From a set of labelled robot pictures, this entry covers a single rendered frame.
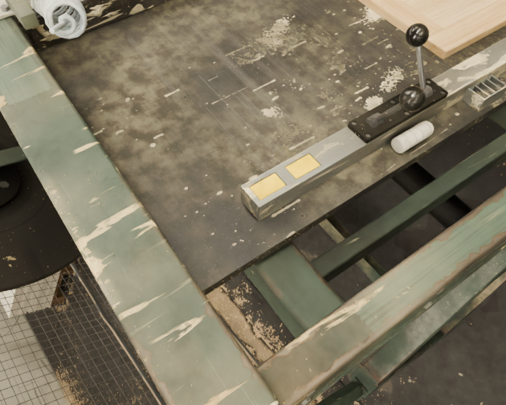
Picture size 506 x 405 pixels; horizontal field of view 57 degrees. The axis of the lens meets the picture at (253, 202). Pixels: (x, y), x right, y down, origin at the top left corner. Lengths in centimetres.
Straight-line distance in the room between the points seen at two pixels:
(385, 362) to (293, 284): 104
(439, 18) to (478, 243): 59
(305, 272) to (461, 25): 67
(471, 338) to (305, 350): 190
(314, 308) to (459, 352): 183
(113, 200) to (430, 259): 44
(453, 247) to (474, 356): 179
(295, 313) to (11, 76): 60
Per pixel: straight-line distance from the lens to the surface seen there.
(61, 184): 71
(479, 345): 247
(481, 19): 120
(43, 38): 111
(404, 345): 168
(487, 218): 77
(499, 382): 250
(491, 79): 104
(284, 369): 60
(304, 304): 72
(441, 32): 112
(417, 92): 74
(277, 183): 73
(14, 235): 130
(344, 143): 80
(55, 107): 82
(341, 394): 163
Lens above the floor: 222
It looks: 47 degrees down
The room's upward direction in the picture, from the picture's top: 97 degrees counter-clockwise
